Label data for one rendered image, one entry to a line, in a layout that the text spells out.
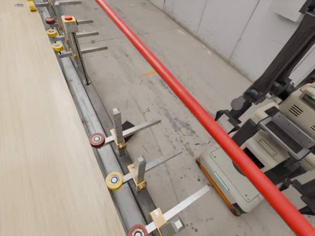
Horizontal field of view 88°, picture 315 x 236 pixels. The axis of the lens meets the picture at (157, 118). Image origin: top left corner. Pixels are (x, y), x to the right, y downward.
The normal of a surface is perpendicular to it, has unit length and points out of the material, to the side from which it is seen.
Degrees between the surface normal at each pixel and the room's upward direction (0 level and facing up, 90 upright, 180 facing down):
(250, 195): 0
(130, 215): 0
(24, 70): 0
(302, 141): 90
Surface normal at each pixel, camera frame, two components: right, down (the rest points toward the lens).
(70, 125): 0.11, -0.60
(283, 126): -0.86, 0.34
